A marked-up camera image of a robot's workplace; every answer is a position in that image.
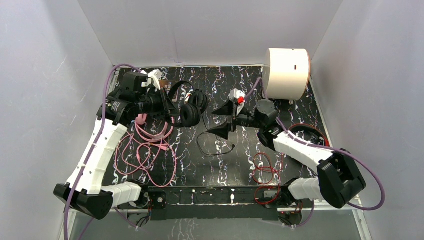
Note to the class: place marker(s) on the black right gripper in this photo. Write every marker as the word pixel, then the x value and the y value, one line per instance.
pixel 222 131

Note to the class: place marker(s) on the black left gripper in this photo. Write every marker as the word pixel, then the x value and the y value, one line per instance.
pixel 168 105

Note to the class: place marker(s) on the black on-ear headphones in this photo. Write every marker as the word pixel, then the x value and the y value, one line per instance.
pixel 191 112

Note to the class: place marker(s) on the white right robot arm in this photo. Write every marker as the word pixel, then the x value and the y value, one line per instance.
pixel 338 179

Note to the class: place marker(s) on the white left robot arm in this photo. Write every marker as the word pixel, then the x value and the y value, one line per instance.
pixel 138 93

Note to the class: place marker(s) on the pink over-ear headphones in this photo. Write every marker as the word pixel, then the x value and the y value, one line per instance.
pixel 141 120

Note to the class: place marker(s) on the red and black headphones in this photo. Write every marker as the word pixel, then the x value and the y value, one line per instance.
pixel 310 129

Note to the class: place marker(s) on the dark paperback book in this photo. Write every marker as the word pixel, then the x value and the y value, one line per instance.
pixel 168 85

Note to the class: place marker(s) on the white cylindrical container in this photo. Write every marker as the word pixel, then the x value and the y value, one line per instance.
pixel 286 73

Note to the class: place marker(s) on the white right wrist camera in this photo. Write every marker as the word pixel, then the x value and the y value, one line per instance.
pixel 237 97

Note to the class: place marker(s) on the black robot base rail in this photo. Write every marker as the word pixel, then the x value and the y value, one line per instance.
pixel 199 202

